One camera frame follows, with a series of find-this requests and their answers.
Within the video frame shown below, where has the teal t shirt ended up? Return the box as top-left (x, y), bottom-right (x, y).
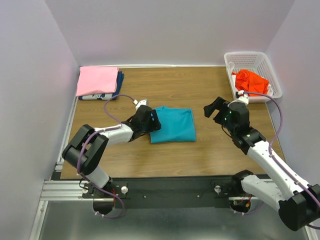
top-left (150, 106), bottom-right (196, 144)

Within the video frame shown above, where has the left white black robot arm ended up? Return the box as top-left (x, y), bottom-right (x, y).
top-left (62, 104), bottom-right (161, 198)

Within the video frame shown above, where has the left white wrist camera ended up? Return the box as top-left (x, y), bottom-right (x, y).
top-left (132, 99), bottom-right (149, 110)

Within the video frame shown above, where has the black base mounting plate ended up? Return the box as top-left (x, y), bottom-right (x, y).
top-left (82, 175), bottom-right (261, 210)

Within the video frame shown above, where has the orange t shirt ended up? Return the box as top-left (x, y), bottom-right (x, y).
top-left (231, 69), bottom-right (271, 97)

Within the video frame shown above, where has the white plastic basket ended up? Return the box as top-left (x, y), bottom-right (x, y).
top-left (224, 51), bottom-right (283, 99)

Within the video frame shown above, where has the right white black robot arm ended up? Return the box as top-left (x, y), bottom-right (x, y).
top-left (203, 91), bottom-right (320, 231)

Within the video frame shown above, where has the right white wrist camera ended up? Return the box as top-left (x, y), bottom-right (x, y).
top-left (234, 90), bottom-right (249, 106)

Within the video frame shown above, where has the aluminium frame rail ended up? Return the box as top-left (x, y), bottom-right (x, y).
top-left (29, 98), bottom-right (82, 240)

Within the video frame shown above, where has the folded pink t shirt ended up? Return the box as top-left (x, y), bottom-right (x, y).
top-left (76, 66), bottom-right (119, 97)

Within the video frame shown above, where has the folded navy blue t shirt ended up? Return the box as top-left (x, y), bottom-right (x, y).
top-left (78, 71), bottom-right (125, 101)

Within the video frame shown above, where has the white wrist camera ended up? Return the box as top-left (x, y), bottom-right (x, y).
top-left (234, 90), bottom-right (249, 106)
top-left (132, 99), bottom-right (149, 110)

